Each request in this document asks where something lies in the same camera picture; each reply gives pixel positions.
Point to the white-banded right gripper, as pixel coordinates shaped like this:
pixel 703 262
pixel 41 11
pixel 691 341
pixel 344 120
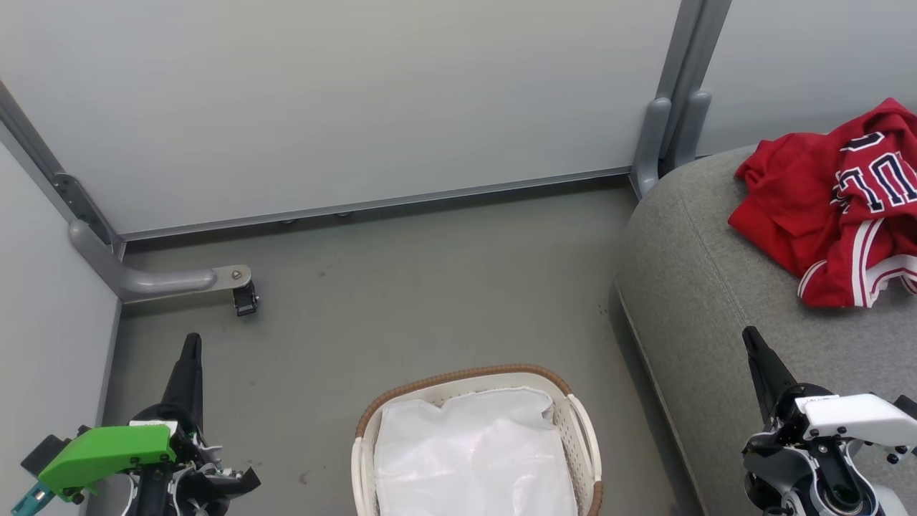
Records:
pixel 845 423

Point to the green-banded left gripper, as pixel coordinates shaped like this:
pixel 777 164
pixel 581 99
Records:
pixel 107 455

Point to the plain red shorts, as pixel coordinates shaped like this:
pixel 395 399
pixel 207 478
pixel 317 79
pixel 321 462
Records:
pixel 781 193

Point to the red printed basketball jersey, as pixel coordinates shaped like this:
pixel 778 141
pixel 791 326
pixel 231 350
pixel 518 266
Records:
pixel 874 186

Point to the white laundry basket brown rim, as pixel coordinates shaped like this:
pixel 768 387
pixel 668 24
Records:
pixel 582 448

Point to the white basket liner bag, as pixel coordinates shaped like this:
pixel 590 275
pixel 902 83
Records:
pixel 473 459

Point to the black caster wheel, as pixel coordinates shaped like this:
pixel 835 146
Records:
pixel 246 299

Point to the grey fabric sofa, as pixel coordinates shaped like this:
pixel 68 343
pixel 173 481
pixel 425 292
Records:
pixel 716 287

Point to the grey partition foot bar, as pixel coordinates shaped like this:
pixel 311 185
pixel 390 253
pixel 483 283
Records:
pixel 157 279

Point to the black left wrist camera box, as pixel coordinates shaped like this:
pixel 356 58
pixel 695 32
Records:
pixel 44 451

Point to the teal left camera connector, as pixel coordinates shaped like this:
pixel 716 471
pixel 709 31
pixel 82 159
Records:
pixel 29 498

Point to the grey partition bottom rail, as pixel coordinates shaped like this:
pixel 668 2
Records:
pixel 372 203

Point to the grey partition foot bracket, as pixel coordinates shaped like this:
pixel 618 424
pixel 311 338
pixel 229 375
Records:
pixel 650 143
pixel 693 125

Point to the grey slanted partition post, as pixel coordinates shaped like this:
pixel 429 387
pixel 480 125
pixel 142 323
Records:
pixel 43 165

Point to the grey upright partition post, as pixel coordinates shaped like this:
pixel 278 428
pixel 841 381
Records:
pixel 691 43

